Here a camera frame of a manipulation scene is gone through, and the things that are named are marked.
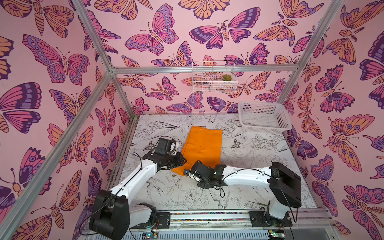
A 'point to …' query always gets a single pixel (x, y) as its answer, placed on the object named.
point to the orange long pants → (202, 144)
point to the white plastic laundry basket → (263, 117)
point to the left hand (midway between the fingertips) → (187, 159)
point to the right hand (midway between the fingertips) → (200, 174)
